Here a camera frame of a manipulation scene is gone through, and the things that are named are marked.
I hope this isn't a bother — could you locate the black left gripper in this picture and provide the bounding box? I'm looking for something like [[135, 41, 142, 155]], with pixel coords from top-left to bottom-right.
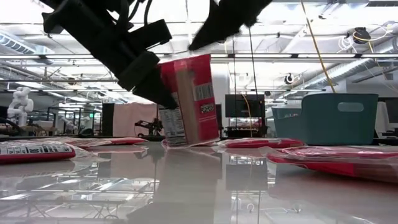
[[67, 0, 179, 111]]

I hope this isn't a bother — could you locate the red Orville Redenbacher popcorn bag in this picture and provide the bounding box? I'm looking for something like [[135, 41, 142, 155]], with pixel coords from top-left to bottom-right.
[[157, 54, 221, 149], [216, 138, 305, 149], [0, 139, 108, 166], [259, 144, 398, 184], [65, 136, 149, 147]]

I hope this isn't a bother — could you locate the pink curtain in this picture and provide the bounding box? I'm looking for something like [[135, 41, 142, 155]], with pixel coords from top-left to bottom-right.
[[112, 102, 162, 138]]

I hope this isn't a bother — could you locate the tall black panel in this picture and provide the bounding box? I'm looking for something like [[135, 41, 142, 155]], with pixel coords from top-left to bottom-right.
[[101, 103, 116, 138]]

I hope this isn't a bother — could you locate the white building column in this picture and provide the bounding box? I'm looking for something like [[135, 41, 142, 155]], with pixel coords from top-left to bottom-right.
[[210, 63, 231, 138]]

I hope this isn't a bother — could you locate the large white robot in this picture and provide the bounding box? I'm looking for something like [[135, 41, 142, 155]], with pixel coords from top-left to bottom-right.
[[6, 86, 35, 128]]

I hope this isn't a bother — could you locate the teal plastic basket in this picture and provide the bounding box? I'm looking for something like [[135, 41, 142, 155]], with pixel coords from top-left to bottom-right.
[[271, 93, 379, 147]]

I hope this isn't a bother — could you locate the black desk monitor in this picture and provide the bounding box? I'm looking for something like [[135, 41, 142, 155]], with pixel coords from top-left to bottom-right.
[[377, 96, 398, 125]]

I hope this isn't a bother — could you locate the black aluminium table frame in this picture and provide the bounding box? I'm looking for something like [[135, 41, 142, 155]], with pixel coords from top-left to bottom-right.
[[0, 134, 398, 146]]

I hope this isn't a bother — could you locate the black power cable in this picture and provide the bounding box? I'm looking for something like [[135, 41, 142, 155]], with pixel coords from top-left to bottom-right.
[[247, 26, 259, 96]]

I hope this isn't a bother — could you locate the thin black hanging cable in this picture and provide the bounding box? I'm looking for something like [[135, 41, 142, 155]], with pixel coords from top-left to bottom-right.
[[231, 35, 238, 138]]

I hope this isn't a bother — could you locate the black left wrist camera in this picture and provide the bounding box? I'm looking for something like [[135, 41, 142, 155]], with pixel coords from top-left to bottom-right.
[[124, 19, 174, 52]]

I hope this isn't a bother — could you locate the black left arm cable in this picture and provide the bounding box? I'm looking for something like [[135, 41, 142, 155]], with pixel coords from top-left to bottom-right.
[[116, 0, 154, 27]]

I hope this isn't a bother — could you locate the yellow extension cord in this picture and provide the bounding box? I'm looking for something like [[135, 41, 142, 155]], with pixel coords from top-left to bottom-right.
[[299, 0, 337, 94]]

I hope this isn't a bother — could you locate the thin yellow cord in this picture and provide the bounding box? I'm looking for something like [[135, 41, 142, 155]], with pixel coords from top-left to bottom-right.
[[241, 93, 253, 138]]

